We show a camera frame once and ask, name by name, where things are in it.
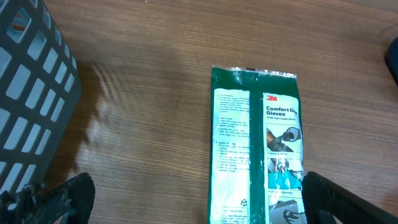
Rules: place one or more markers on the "green 3M gloves packet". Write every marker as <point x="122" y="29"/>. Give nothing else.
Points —
<point x="256" y="153"/>

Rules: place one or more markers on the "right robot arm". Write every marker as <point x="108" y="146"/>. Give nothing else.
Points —
<point x="391" y="59"/>

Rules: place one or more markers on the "grey plastic mesh basket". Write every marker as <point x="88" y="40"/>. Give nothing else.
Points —
<point x="40" y="88"/>

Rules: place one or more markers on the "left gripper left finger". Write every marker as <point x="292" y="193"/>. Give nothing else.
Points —
<point x="71" y="202"/>

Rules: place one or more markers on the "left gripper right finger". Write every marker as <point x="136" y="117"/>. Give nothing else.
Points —
<point x="326" y="202"/>

